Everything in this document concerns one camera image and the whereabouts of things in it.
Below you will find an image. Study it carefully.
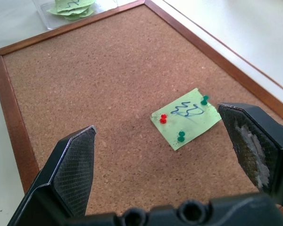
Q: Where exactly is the stack of light green paper pieces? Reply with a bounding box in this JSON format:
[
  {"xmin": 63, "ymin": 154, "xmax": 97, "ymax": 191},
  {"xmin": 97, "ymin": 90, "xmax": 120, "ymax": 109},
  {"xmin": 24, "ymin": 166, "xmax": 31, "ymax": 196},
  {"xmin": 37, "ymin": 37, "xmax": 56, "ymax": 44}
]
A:
[{"xmin": 46, "ymin": 5, "xmax": 94, "ymax": 21}]

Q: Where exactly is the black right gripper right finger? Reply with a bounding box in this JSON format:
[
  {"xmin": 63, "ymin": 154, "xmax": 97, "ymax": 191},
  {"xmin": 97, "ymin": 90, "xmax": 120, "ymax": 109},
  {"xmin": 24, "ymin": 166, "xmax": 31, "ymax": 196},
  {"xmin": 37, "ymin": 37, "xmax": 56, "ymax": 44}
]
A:
[{"xmin": 217, "ymin": 102, "xmax": 283, "ymax": 208}]

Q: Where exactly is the cork board with wooden frame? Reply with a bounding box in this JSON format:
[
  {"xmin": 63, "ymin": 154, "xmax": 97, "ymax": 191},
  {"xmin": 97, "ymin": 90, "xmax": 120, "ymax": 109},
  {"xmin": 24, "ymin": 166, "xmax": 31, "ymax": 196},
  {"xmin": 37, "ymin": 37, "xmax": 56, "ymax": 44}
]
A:
[{"xmin": 0, "ymin": 0, "xmax": 283, "ymax": 216}]

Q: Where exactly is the clear plastic tray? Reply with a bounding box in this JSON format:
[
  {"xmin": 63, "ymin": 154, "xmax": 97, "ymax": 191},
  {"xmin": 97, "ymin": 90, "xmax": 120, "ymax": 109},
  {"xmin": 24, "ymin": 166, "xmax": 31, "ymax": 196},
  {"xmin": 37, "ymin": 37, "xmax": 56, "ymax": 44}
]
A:
[{"xmin": 36, "ymin": 0, "xmax": 142, "ymax": 30}]

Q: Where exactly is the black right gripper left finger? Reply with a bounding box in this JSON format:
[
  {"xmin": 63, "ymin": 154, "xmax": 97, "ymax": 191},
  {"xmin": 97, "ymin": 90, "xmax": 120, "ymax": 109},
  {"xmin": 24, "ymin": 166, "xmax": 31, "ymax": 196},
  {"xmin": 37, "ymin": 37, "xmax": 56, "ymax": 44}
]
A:
[{"xmin": 7, "ymin": 125, "xmax": 97, "ymax": 226}]

